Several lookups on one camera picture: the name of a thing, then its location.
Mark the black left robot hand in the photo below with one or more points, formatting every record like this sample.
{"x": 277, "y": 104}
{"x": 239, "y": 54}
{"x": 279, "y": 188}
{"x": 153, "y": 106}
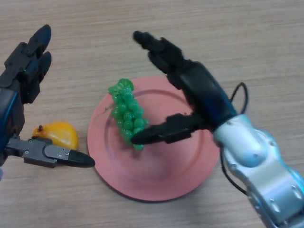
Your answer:
{"x": 9, "y": 102}

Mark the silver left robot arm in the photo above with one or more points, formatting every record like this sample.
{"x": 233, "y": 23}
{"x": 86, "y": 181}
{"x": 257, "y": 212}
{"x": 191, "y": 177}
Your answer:
{"x": 1, "y": 173}

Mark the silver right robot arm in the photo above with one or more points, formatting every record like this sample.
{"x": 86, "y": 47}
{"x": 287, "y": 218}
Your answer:
{"x": 259, "y": 166}

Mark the green grapes bunch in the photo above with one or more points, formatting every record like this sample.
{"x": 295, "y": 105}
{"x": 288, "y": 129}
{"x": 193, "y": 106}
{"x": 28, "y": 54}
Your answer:
{"x": 128, "y": 114}

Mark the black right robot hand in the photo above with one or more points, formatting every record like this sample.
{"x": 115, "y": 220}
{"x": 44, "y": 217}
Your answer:
{"x": 204, "y": 88}

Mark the yellow pear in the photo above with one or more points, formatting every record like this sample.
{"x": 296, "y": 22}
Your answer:
{"x": 61, "y": 133}

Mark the pink round plate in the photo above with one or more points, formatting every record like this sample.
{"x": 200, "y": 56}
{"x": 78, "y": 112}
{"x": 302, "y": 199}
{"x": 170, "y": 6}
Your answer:
{"x": 166, "y": 161}

